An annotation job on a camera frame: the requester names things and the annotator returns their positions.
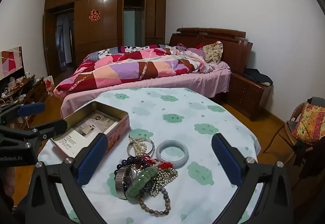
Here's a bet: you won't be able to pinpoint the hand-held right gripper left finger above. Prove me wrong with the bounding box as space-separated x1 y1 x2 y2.
13 133 109 224

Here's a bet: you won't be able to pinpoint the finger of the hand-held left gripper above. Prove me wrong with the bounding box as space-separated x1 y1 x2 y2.
0 102 46 125
0 118 68 147

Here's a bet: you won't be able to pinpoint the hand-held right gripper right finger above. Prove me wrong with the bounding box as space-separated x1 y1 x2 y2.
211 133 308 224

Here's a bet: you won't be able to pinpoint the dark purple bead bracelet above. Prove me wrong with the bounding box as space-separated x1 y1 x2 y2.
114 154 153 176

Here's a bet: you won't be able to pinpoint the silver metal band wristwatch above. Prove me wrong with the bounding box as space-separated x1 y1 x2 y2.
114 165 139 200

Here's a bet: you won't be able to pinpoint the pink metal tin box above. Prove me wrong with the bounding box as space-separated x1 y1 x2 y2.
49 101 130 161

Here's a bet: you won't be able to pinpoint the green jade bracelet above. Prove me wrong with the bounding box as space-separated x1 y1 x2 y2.
126 166 159 196

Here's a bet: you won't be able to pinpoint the red knot charm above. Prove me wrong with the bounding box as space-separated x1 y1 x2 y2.
145 155 174 170

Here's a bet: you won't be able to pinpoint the silver bead chain necklace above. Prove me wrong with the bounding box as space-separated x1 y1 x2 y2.
148 167 178 198

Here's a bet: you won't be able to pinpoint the grey-brown bead bracelet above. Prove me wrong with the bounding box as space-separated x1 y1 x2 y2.
138 187 170 216

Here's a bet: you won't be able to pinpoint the wooden television cabinet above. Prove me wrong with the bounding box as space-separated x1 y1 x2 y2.
0 74 49 131

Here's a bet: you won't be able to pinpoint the white and red paper bag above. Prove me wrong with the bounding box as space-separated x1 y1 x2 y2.
44 75 55 97

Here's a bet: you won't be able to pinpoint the printed paper leaflet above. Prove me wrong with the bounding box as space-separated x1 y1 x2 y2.
54 110 120 159

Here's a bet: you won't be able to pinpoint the television with patchwork cover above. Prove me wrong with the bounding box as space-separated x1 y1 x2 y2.
0 46 25 80

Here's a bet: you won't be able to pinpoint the wooden nightstand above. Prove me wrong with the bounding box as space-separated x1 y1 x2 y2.
225 71 275 122

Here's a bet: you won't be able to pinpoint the pale jade bangle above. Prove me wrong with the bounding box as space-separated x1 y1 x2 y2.
155 139 190 168

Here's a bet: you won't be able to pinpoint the brown wooden door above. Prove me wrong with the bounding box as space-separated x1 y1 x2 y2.
43 10 60 76

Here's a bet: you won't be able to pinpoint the wicker chair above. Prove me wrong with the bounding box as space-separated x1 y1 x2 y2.
284 97 325 189

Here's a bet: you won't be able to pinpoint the cloud print tablecloth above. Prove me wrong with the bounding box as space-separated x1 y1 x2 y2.
38 87 262 224

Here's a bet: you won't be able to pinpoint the dark garment on chair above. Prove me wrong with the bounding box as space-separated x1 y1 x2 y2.
293 138 325 182

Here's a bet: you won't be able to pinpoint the dark clothes pile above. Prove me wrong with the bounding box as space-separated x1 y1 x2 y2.
243 68 274 86

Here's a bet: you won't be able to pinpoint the yellow patterned cushion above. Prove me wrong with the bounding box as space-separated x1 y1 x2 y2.
291 102 325 145

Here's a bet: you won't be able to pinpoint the pink bed sheet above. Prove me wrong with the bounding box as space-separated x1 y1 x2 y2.
60 60 232 118

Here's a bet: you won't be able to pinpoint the patchwork quilt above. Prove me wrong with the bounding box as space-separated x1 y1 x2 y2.
53 44 221 99

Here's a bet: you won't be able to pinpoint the floral pillow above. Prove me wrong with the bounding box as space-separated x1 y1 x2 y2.
202 41 224 64

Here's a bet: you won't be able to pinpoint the brown wooden wardrobe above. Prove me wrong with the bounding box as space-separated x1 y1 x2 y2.
43 0 168 70

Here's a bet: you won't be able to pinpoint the red paper decoration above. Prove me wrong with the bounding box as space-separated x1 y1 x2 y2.
88 9 100 22

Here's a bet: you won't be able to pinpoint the wooden bed with headboard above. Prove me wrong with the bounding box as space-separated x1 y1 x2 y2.
60 27 254 119

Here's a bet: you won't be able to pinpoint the white charger cables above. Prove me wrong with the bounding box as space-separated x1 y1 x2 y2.
0 87 14 106

